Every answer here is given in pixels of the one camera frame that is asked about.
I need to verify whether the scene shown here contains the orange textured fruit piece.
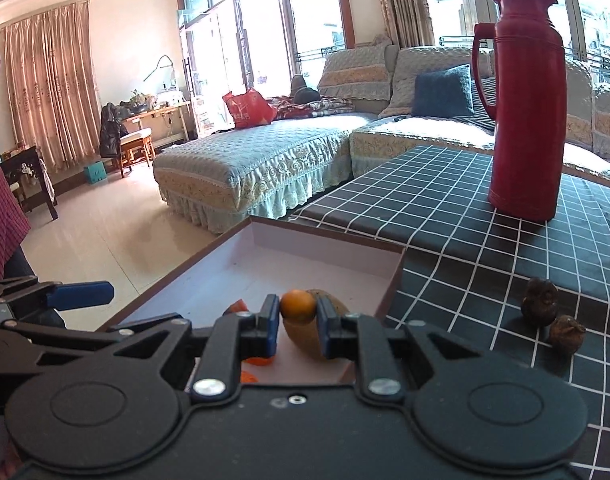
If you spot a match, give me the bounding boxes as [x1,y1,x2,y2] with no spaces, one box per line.
[242,356,276,385]

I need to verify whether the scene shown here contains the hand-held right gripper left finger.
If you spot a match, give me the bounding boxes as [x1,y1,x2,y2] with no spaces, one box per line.
[108,294,282,402]

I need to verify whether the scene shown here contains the dark checked tablecloth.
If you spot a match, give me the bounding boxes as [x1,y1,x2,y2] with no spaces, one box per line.
[290,145,610,480]

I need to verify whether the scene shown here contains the dark brown wrinkled fruit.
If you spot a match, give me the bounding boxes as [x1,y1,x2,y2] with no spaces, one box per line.
[550,315,586,356]
[521,277,560,328]

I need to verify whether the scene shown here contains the wooden stool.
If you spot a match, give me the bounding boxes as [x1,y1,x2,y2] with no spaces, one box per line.
[116,127,154,179]

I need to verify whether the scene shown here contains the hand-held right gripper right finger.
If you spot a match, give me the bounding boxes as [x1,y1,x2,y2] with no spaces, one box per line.
[316,296,488,403]

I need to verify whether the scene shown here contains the plaid blanket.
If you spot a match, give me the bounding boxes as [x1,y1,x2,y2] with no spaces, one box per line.
[270,95,356,120]

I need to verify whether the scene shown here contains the zigzag patterned pillow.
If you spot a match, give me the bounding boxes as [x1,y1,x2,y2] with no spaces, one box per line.
[470,77,498,134]

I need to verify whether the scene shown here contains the white cardboard box brown rim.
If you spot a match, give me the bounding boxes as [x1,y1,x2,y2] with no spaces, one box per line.
[98,217,407,386]

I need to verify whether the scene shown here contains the dark hat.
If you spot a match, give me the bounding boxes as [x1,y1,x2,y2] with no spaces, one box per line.
[290,75,322,106]

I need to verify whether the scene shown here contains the desk lamp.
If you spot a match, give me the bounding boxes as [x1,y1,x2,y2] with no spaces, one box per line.
[144,56,177,87]

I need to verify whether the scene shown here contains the person's red plaid shirt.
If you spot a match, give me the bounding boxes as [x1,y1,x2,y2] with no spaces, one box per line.
[0,30,32,281]

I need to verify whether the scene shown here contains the red plastic bag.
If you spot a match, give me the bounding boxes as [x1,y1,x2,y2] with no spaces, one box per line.
[221,87,278,130]

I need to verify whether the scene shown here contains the blue pillow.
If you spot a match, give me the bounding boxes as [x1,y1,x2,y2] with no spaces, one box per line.
[411,65,474,118]

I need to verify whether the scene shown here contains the red thermos flask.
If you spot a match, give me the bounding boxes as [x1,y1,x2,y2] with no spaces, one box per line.
[472,0,568,223]

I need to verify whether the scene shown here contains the dark wooden side table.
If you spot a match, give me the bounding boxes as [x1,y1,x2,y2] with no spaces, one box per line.
[0,146,59,221]

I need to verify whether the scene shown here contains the sofa with quilted cover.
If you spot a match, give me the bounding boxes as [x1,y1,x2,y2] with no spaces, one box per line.
[152,35,610,235]

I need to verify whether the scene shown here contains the large brown kiwi with sticker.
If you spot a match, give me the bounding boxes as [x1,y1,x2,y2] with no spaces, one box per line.
[284,288,351,361]

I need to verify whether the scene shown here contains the black jacket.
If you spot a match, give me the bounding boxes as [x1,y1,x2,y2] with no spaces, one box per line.
[99,103,131,159]

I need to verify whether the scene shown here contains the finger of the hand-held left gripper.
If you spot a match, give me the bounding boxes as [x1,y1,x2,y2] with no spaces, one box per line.
[0,280,115,313]
[0,317,117,376]

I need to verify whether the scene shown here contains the wooden desk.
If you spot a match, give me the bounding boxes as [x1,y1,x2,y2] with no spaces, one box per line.
[120,100,192,147]

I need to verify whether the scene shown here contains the beige embroidered curtain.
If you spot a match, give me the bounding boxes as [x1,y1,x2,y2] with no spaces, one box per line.
[370,0,436,48]
[0,0,103,172]

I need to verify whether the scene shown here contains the person's dark pants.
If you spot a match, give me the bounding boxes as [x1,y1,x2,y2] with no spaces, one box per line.
[2,247,38,281]

